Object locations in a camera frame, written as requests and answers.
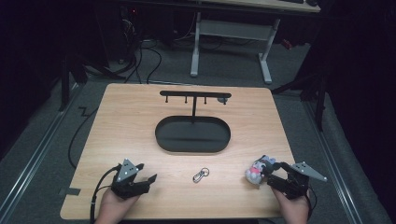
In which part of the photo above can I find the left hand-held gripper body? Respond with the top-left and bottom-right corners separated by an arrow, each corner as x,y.
110,158 -> 150,201

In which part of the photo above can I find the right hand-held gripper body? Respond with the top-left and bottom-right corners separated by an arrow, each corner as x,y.
276,161 -> 329,201

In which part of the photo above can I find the silver keyring with clip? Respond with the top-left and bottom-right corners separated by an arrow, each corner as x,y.
191,167 -> 210,184

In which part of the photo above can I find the black key rack with tray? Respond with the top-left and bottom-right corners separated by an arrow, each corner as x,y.
154,90 -> 233,154

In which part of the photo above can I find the person's left hand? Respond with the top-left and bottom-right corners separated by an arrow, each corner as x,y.
94,189 -> 139,224

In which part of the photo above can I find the person's right hand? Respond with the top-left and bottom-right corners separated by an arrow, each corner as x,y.
273,189 -> 311,224

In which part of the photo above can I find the black tape patch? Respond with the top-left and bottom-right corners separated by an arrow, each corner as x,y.
58,187 -> 82,197

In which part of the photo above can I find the dark metal stand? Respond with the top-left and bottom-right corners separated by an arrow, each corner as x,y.
58,54 -> 90,112
271,70 -> 329,133

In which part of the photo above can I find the white-legged desk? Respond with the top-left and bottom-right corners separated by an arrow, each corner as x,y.
190,0 -> 321,85

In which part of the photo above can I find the right hand-held gripper black cable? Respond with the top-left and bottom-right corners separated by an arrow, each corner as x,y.
306,186 -> 318,220

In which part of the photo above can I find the hand-held gripper black cable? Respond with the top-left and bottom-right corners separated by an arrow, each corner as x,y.
89,165 -> 121,224
306,186 -> 318,220

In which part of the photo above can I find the left hand-held gripper black cable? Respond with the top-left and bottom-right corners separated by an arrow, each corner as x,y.
89,165 -> 121,224

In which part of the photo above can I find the metal floor rail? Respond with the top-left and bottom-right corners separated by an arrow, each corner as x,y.
0,83 -> 80,217
302,99 -> 364,224

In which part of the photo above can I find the thin black floor cable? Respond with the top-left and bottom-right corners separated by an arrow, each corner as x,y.
67,105 -> 99,170

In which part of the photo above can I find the bundle of black floor cables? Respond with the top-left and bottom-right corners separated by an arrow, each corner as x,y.
120,36 -> 163,85

